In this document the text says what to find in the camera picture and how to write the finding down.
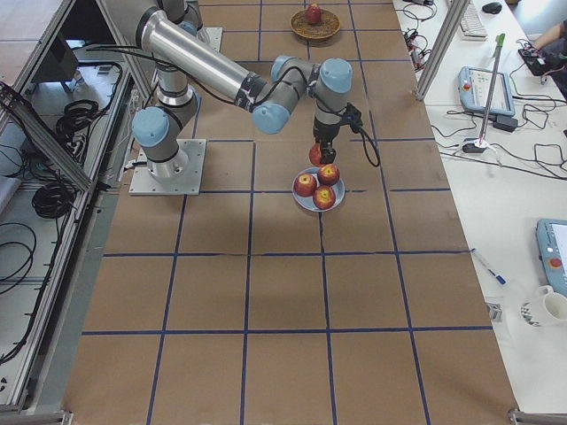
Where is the aluminium frame post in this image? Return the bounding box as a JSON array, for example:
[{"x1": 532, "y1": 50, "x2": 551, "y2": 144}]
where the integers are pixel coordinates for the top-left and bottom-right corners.
[{"x1": 414, "y1": 0, "x2": 469, "y2": 101}]

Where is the yellow red striped apple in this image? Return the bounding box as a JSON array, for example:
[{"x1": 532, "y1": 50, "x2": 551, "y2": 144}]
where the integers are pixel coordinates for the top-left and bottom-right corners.
[{"x1": 308, "y1": 143, "x2": 323, "y2": 167}]

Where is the red apple on plate front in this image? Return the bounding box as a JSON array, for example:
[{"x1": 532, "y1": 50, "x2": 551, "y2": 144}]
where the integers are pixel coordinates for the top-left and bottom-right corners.
[{"x1": 312, "y1": 185, "x2": 336, "y2": 211}]

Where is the black computer mouse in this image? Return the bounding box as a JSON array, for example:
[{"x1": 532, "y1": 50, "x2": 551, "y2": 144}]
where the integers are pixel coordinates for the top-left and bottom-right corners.
[{"x1": 482, "y1": 1, "x2": 502, "y2": 15}]

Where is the blue teach pendant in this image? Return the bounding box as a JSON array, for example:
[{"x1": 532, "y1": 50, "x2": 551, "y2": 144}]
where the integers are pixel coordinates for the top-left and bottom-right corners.
[
  {"x1": 458, "y1": 66, "x2": 516, "y2": 117},
  {"x1": 536, "y1": 219, "x2": 566, "y2": 296}
]

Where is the white keyboard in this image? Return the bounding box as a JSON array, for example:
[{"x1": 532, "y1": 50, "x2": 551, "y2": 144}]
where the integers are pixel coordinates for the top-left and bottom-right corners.
[{"x1": 460, "y1": 1, "x2": 488, "y2": 42}]

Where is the red apple on plate left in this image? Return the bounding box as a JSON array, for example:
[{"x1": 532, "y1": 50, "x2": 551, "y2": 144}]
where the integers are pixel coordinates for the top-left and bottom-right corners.
[{"x1": 293, "y1": 173, "x2": 317, "y2": 197}]

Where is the blue white pen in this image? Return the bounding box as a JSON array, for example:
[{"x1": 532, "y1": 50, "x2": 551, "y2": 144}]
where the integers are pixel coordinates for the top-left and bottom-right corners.
[{"x1": 470, "y1": 248, "x2": 507, "y2": 285}]

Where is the dark red apple in basket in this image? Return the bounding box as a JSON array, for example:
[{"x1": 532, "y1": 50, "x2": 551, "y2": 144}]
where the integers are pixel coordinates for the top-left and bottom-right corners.
[{"x1": 305, "y1": 3, "x2": 322, "y2": 25}]

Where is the red apple on plate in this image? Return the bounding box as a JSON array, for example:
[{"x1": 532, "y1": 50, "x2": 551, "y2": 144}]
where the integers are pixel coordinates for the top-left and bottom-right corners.
[
  {"x1": 293, "y1": 173, "x2": 317, "y2": 197},
  {"x1": 312, "y1": 185, "x2": 336, "y2": 211},
  {"x1": 317, "y1": 164, "x2": 340, "y2": 186}
]

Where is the light grey plate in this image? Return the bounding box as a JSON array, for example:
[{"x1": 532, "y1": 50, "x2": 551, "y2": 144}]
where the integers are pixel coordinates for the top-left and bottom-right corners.
[{"x1": 291, "y1": 167, "x2": 346, "y2": 213}]

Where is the long grabber stick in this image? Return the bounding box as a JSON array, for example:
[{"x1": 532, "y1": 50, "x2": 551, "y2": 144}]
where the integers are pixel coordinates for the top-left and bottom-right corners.
[{"x1": 473, "y1": 33, "x2": 506, "y2": 153}]

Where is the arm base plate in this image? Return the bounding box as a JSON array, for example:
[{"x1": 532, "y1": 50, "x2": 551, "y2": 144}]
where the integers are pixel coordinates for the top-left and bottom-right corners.
[
  {"x1": 128, "y1": 139, "x2": 206, "y2": 196},
  {"x1": 195, "y1": 27, "x2": 222, "y2": 61}
]

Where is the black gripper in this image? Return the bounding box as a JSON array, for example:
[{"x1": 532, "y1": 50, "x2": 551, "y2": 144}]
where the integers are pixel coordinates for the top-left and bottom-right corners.
[{"x1": 314, "y1": 103, "x2": 363, "y2": 165}]

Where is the brown wicker basket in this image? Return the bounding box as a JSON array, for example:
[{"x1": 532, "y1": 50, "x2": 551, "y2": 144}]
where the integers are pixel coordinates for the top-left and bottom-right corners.
[{"x1": 290, "y1": 9, "x2": 341, "y2": 41}]

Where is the red apple on plate back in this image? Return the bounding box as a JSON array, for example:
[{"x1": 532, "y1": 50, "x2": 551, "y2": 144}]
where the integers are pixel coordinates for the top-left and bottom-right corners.
[{"x1": 317, "y1": 164, "x2": 340, "y2": 186}]

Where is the white mug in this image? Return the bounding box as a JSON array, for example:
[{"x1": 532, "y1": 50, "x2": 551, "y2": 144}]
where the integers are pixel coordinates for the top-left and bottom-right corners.
[{"x1": 520, "y1": 285, "x2": 566, "y2": 328}]

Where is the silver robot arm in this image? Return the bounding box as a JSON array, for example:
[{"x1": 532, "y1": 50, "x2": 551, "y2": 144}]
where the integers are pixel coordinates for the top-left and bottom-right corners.
[{"x1": 105, "y1": 1, "x2": 363, "y2": 164}]

